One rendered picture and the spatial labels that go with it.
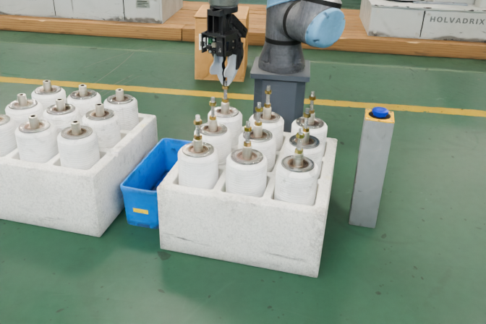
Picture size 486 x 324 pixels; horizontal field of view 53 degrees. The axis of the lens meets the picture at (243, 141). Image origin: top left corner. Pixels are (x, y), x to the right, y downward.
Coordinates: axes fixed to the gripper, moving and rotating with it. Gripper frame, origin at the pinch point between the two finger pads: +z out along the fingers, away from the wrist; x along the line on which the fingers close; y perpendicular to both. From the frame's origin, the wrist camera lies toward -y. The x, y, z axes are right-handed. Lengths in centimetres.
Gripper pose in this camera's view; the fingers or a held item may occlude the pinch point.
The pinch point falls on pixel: (226, 79)
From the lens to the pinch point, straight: 132.0
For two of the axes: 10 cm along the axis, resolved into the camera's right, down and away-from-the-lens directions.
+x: 8.8, 2.3, -4.1
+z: -0.3, 8.9, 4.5
